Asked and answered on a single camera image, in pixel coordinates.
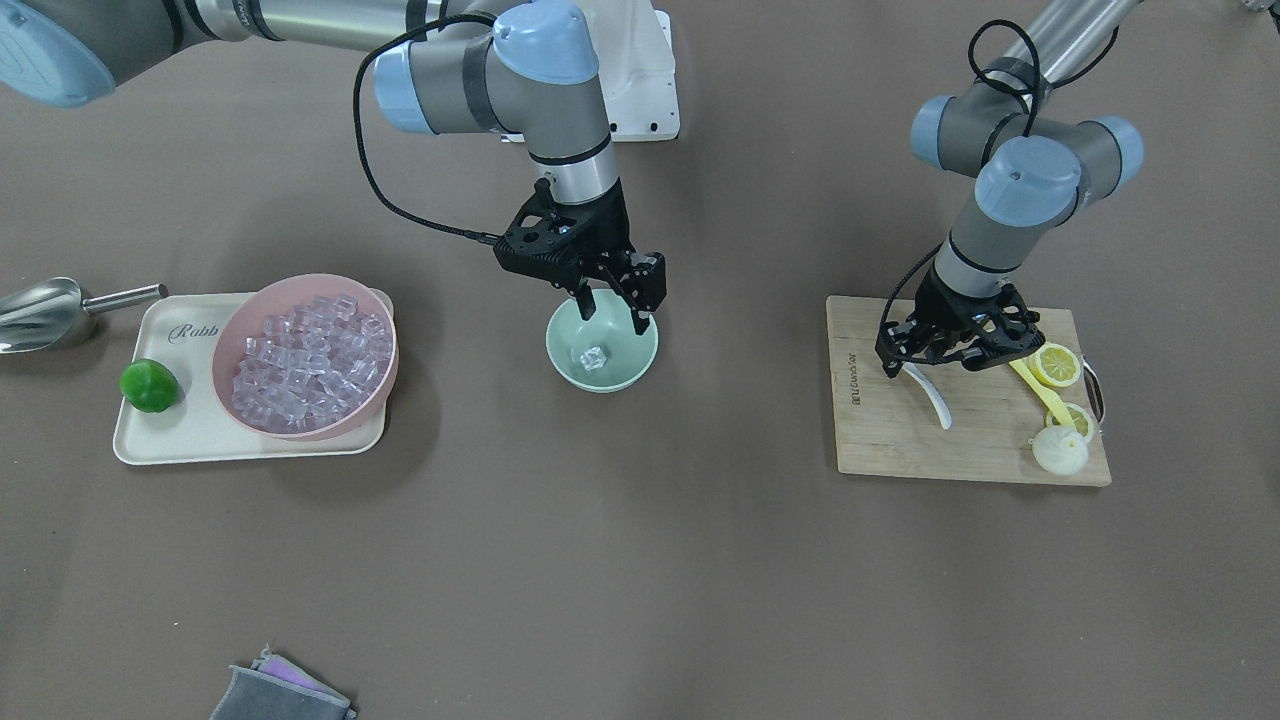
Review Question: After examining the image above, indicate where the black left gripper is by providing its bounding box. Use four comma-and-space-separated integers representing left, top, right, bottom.
876, 266, 1006, 379

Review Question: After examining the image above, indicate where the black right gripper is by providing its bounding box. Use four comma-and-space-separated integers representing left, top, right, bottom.
545, 181, 667, 336

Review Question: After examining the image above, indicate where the white ceramic spoon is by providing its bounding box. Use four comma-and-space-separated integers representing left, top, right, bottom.
902, 363, 954, 430

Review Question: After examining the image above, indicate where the clear ice cube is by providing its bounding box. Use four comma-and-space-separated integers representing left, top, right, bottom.
579, 346, 611, 372

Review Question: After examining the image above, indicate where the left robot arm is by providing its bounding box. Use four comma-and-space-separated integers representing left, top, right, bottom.
876, 1, 1146, 377

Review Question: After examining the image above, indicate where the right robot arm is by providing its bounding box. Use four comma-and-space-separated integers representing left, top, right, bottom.
1, 1, 678, 334

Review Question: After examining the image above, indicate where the mint green bowl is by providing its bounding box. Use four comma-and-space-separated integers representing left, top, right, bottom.
545, 288, 659, 393

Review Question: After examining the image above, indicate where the pink bowl of ice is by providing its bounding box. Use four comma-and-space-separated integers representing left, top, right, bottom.
211, 274, 401, 441

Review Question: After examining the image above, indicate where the metal ice scoop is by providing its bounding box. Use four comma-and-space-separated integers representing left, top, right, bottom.
1, 277, 169, 354

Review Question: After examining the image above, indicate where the yellow plastic knife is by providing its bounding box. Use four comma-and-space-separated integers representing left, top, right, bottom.
1009, 359, 1085, 436

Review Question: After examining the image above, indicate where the bamboo cutting board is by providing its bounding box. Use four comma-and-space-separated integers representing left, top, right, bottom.
826, 295, 1112, 487

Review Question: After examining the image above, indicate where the lemon slice upper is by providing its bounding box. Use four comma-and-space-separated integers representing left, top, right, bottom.
1027, 341, 1083, 389

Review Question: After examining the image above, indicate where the cream rectangular serving tray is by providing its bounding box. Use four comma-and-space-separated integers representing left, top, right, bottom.
113, 292, 387, 465

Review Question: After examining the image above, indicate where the green lime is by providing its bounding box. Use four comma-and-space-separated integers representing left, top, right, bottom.
116, 357, 180, 413

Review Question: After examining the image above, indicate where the grey folded cloth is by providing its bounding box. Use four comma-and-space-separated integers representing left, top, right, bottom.
210, 647, 358, 719

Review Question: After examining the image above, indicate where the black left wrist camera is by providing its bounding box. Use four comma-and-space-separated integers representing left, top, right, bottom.
959, 283, 1046, 364

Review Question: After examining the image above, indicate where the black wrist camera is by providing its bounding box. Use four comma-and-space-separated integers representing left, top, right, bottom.
959, 283, 1046, 364
493, 178, 582, 295

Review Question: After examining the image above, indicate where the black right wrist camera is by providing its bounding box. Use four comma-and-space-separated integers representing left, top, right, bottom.
493, 178, 582, 295

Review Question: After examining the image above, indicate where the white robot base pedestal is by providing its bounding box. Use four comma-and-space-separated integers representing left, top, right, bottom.
579, 1, 680, 143

